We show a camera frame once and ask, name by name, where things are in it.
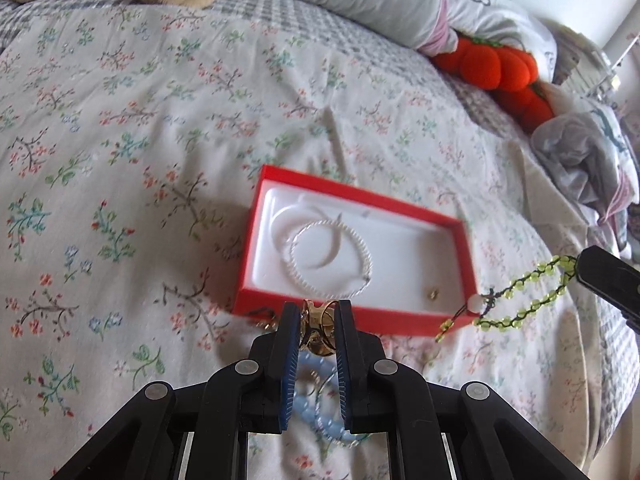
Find grey crumpled cloth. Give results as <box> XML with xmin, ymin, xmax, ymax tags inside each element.
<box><xmin>531</xmin><ymin>107</ymin><xmax>633</xmax><ymax>226</ymax></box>

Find white beaded bracelet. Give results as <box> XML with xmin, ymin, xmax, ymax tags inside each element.
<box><xmin>286</xmin><ymin>218</ymin><xmax>374</xmax><ymax>301</ymax></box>

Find gold ring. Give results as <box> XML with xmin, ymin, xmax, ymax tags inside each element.
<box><xmin>300</xmin><ymin>300</ymin><xmax>342</xmax><ymax>358</ymax></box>

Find orange pumpkin plush toy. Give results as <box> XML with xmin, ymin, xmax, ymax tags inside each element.
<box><xmin>431</xmin><ymin>32</ymin><xmax>553</xmax><ymax>133</ymax></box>

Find red jewelry box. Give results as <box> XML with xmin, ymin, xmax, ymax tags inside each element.
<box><xmin>232</xmin><ymin>164</ymin><xmax>479</xmax><ymax>338</ymax></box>

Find floral bed sheet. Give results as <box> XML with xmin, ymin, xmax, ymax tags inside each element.
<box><xmin>0</xmin><ymin>0</ymin><xmax>636</xmax><ymax>480</ymax></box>

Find green beaded bracelet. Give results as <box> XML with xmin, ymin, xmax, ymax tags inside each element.
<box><xmin>434</xmin><ymin>255</ymin><xmax>583</xmax><ymax>346</ymax></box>

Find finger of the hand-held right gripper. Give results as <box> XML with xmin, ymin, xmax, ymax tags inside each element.
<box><xmin>575</xmin><ymin>246</ymin><xmax>640</xmax><ymax>333</ymax></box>

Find light blue beaded bracelet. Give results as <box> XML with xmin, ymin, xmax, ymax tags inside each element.
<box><xmin>290</xmin><ymin>350</ymin><xmax>373</xmax><ymax>451</ymax></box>

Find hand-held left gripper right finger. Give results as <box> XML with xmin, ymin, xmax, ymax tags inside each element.
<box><xmin>336</xmin><ymin>300</ymin><xmax>591</xmax><ymax>480</ymax></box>

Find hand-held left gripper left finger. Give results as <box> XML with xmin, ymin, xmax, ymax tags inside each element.
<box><xmin>50</xmin><ymin>302</ymin><xmax>302</xmax><ymax>480</ymax></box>

